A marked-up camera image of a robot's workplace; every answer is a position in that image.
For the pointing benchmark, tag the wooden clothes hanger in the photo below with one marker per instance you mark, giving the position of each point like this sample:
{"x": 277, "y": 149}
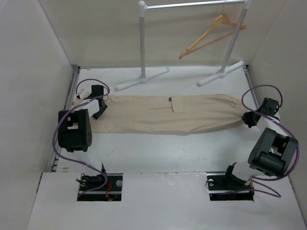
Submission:
{"x": 211, "y": 36}

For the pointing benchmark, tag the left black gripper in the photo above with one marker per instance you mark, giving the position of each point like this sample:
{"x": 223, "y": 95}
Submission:
{"x": 96, "y": 115}

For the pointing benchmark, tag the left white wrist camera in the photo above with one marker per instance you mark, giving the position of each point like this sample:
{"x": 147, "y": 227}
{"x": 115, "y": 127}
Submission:
{"x": 83, "y": 94}

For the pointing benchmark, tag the white clothes rack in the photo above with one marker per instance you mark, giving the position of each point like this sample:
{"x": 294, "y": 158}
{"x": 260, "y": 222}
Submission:
{"x": 223, "y": 71}

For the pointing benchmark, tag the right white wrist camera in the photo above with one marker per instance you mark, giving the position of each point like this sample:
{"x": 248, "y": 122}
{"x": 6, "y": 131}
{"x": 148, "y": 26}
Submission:
{"x": 277, "y": 115}

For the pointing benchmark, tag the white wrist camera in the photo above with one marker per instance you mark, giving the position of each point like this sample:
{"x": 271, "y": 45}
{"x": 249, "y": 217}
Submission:
{"x": 83, "y": 94}
{"x": 277, "y": 115}

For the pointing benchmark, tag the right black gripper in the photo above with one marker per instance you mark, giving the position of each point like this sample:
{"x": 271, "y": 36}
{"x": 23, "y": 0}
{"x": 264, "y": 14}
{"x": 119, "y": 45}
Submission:
{"x": 247, "y": 120}

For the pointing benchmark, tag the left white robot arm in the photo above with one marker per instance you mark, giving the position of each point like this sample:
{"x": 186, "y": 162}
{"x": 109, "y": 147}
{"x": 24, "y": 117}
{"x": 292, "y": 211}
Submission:
{"x": 73, "y": 133}

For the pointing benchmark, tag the beige trousers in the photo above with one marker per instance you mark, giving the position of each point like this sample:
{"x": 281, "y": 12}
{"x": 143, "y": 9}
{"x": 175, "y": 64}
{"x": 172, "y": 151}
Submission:
{"x": 169, "y": 115}

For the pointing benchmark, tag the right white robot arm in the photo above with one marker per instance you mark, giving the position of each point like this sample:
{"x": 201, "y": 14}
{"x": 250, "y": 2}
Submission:
{"x": 269, "y": 159}

